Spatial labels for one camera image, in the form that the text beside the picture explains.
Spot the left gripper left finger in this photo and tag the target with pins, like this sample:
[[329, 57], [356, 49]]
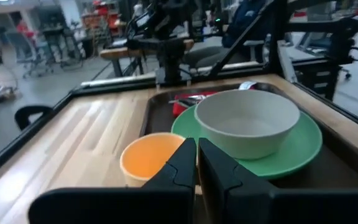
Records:
[[179, 177]]

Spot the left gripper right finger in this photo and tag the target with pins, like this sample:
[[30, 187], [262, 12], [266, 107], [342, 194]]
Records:
[[222, 180]]

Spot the pale orange ribbed mug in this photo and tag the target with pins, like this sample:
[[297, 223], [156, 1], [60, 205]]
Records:
[[145, 158]]

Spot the white ceramic bowl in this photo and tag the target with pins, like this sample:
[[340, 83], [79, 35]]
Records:
[[247, 124]]

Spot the red cloth napkin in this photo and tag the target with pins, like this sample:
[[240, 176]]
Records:
[[179, 109]]

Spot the green plate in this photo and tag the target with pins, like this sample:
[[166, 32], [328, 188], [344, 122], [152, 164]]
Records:
[[291, 155]]

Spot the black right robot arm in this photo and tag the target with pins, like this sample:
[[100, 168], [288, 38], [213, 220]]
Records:
[[169, 49]]

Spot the dark brown serving tray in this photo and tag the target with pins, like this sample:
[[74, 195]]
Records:
[[337, 168]]

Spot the wooden background table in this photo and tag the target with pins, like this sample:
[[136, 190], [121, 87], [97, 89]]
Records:
[[117, 53]]

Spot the grey metal stand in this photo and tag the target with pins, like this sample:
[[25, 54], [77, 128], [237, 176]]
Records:
[[322, 74]]

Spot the person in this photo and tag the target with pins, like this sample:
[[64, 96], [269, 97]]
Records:
[[23, 31], [244, 18]]

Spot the grey office chair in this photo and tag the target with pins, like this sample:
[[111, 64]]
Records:
[[45, 53]]

